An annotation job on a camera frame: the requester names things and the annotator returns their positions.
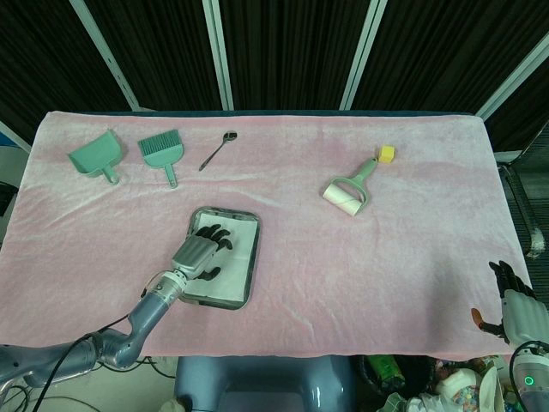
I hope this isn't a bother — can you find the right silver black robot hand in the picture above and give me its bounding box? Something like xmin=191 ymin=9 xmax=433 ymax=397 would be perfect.
xmin=470 ymin=259 xmax=549 ymax=347

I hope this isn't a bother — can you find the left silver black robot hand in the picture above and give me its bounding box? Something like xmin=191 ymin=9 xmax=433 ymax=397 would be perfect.
xmin=171 ymin=223 xmax=235 ymax=282

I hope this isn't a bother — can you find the translucent paper sheet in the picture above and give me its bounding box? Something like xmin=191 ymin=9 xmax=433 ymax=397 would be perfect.
xmin=190 ymin=213 xmax=257 ymax=304

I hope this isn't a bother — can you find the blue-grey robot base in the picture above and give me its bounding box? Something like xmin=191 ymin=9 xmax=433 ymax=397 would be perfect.
xmin=174 ymin=354 xmax=357 ymax=412

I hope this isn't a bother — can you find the stainless steel tray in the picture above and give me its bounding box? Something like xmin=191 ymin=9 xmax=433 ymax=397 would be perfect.
xmin=183 ymin=206 xmax=262 ymax=311

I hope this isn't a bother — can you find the green plastic hand brush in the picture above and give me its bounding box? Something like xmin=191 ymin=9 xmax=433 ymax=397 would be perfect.
xmin=136 ymin=128 xmax=186 ymax=190

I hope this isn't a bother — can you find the black metal chair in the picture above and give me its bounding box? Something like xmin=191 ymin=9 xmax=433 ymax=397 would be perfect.
xmin=492 ymin=128 xmax=549 ymax=261

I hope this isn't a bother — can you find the black waste bin with rubbish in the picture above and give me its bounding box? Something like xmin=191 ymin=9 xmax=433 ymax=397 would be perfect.
xmin=358 ymin=354 xmax=516 ymax=412

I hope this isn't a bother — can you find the black metal spoon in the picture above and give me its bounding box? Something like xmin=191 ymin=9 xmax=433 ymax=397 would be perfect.
xmin=198 ymin=130 xmax=238 ymax=173

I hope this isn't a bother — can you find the green plastic dustpan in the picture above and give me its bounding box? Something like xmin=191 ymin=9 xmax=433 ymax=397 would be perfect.
xmin=67 ymin=130 xmax=129 ymax=185

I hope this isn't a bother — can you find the green plastic bottle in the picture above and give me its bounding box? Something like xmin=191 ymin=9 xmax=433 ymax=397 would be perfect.
xmin=371 ymin=355 xmax=407 ymax=385

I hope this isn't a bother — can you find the pink plush table cloth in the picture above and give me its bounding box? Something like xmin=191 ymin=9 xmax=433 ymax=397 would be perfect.
xmin=0 ymin=110 xmax=535 ymax=358

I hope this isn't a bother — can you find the black pleated curtain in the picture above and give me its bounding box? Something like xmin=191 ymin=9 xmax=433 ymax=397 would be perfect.
xmin=0 ymin=0 xmax=549 ymax=151

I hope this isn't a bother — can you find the green handled lint roller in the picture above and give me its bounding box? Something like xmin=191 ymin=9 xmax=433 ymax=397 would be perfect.
xmin=322 ymin=157 xmax=379 ymax=219

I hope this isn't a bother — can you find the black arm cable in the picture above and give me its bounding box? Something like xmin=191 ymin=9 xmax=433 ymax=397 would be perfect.
xmin=41 ymin=311 xmax=132 ymax=390

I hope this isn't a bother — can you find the white metal frame post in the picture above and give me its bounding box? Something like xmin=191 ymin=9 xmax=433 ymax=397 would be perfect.
xmin=338 ymin=0 xmax=389 ymax=111
xmin=202 ymin=0 xmax=235 ymax=111
xmin=0 ymin=121 xmax=32 ymax=152
xmin=474 ymin=30 xmax=549 ymax=122
xmin=69 ymin=0 xmax=142 ymax=112

